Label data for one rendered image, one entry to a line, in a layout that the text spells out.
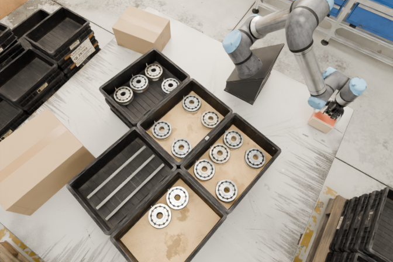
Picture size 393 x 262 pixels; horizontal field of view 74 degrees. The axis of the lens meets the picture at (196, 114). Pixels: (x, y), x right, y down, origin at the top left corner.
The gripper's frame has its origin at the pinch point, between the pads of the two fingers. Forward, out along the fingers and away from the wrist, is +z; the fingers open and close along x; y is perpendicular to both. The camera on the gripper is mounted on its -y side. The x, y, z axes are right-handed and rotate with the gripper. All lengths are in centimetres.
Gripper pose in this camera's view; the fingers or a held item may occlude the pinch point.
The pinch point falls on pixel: (325, 114)
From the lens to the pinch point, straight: 169.8
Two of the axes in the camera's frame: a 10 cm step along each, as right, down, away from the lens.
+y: -5.4, 7.4, -3.9
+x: 8.4, 5.0, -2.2
